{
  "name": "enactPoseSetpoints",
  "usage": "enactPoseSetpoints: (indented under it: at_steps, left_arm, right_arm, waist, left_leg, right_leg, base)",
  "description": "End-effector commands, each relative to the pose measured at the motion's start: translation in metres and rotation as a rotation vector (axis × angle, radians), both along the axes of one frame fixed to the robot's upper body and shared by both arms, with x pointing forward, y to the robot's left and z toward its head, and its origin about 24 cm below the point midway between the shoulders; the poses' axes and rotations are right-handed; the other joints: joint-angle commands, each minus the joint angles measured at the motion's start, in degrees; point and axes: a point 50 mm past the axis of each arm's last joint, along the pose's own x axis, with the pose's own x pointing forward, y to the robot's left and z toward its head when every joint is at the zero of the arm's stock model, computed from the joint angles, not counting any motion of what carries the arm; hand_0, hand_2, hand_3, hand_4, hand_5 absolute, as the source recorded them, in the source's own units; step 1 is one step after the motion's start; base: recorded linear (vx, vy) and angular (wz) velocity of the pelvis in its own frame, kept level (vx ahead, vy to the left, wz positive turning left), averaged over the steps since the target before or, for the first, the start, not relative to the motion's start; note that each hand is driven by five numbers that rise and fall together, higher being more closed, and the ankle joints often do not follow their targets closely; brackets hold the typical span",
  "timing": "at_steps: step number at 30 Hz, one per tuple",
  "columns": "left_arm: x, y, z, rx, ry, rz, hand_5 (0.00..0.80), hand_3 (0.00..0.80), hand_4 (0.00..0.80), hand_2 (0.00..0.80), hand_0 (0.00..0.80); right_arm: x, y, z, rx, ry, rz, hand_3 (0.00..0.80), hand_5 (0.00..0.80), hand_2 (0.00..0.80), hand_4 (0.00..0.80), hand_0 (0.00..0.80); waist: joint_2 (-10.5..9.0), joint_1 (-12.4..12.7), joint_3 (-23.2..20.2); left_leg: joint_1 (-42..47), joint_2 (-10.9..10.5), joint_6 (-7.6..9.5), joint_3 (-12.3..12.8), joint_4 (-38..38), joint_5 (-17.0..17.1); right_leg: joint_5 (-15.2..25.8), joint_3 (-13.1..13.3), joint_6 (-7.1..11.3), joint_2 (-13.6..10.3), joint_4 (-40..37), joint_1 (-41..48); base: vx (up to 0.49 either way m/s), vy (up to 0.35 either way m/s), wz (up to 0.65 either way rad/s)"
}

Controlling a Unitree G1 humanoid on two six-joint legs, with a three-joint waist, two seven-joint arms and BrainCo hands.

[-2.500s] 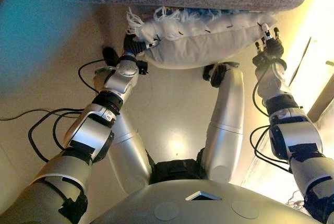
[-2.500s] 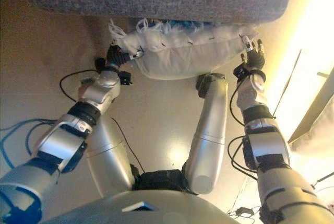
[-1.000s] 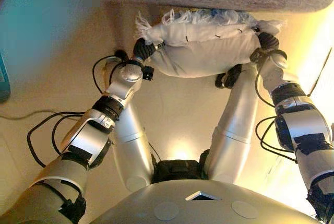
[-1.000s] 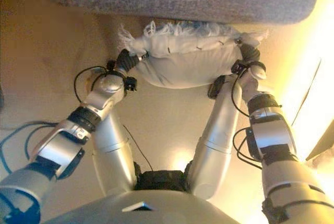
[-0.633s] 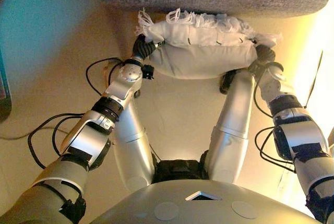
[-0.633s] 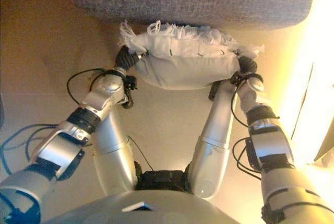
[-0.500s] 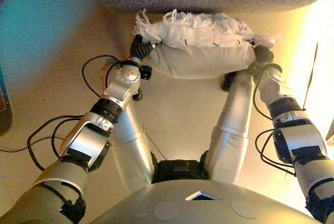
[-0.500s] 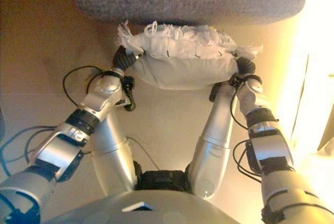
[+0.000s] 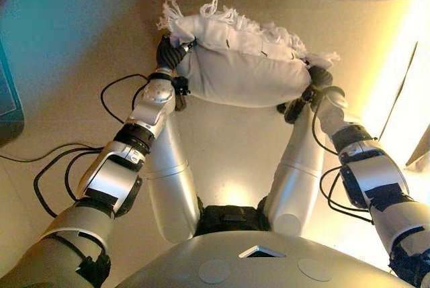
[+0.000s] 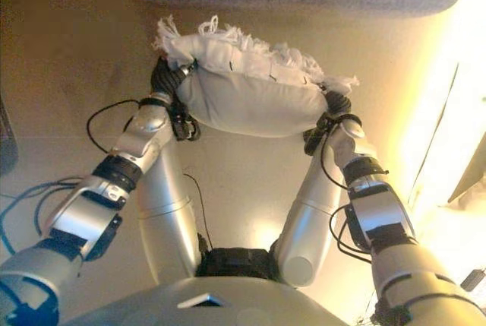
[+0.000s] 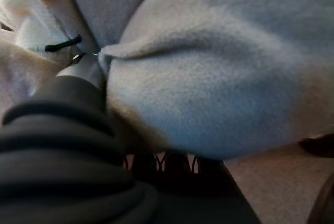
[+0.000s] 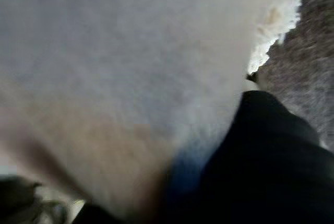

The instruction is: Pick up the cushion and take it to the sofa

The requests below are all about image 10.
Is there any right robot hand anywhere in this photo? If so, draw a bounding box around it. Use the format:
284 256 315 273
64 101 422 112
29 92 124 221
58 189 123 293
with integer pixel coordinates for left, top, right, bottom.
320 89 352 118

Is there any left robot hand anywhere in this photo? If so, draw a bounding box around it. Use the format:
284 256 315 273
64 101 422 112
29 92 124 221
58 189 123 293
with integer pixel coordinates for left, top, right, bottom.
150 55 199 95

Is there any white fringed cushion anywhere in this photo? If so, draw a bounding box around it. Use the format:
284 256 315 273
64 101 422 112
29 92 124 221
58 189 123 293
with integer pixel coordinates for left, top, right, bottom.
153 15 361 140

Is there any silver right robot leg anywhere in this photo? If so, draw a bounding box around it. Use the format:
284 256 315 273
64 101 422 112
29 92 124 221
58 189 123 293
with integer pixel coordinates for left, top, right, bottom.
271 139 346 290

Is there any silver robot leg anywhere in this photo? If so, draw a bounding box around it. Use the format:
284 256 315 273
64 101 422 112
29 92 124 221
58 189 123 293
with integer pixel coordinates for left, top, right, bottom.
134 120 203 286
271 139 346 290

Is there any silver left robot leg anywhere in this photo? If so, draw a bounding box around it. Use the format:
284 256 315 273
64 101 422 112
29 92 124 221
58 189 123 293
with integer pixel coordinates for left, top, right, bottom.
134 120 203 286

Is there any glossy dark reflective panel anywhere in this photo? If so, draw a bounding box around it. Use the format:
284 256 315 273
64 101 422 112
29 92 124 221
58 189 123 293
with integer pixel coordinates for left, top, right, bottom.
0 92 21 177

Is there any grey robot torso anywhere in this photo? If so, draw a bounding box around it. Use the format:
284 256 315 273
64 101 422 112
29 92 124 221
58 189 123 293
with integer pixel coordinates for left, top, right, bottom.
64 248 380 326

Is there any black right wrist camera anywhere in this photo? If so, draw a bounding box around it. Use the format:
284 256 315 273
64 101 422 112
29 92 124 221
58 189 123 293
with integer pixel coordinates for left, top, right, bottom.
302 113 328 153

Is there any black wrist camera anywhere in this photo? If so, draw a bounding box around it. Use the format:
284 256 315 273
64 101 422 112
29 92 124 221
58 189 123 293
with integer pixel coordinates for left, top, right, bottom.
171 104 203 141
302 113 328 153

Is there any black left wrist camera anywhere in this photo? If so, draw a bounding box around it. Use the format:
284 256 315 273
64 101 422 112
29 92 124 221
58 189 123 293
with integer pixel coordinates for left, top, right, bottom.
171 104 203 141

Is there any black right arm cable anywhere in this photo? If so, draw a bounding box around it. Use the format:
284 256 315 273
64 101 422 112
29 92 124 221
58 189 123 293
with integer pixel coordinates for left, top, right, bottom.
320 128 376 265

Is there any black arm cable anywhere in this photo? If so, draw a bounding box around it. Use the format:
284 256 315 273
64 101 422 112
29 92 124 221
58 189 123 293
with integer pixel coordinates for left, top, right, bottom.
320 128 376 265
86 98 142 154

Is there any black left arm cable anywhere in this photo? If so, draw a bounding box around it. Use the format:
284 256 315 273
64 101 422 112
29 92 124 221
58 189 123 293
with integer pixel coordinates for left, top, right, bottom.
86 98 142 154

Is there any blue cable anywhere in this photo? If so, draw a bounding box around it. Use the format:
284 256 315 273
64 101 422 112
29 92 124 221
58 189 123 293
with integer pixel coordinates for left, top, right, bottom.
0 176 84 257

